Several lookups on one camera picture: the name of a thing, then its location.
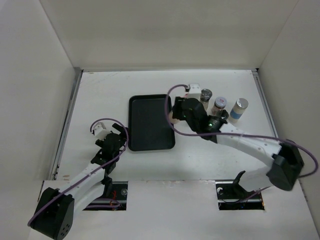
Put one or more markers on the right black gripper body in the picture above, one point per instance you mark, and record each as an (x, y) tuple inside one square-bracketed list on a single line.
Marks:
[(194, 125)]

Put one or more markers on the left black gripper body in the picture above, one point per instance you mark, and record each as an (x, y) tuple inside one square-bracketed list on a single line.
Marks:
[(123, 139)]

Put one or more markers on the yellow cap spice bottle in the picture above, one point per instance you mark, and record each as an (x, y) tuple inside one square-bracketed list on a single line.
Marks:
[(171, 118)]

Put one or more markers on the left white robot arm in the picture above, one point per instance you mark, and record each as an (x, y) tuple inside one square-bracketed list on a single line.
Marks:
[(56, 208)]

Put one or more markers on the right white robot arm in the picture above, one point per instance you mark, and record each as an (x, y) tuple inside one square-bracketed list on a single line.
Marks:
[(282, 160)]

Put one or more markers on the grey cap pepper grinder bottle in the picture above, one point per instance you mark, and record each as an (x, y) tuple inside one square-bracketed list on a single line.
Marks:
[(205, 97)]

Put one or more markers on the black rectangular plastic tray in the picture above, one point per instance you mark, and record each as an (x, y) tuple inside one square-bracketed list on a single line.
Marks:
[(147, 124)]

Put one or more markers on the red label spice jar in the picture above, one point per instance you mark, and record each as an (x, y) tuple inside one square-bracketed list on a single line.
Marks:
[(219, 105)]

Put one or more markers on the black cap grinder bottle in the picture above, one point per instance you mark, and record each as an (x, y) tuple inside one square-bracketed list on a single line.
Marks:
[(223, 114)]

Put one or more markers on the silver cap blue label bottle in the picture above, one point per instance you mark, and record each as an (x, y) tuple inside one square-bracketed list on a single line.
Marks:
[(238, 109)]

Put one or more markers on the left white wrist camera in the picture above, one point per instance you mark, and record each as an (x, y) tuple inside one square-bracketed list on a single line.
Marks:
[(100, 131)]

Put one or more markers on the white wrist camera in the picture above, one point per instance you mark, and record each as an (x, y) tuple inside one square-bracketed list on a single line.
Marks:
[(100, 131), (194, 91)]

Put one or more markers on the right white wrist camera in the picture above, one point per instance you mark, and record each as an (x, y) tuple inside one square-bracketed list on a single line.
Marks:
[(194, 91)]

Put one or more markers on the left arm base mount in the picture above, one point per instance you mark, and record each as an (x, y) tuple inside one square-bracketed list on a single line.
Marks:
[(114, 197)]

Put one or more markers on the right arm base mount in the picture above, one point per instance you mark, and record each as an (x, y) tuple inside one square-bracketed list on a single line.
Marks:
[(233, 197)]

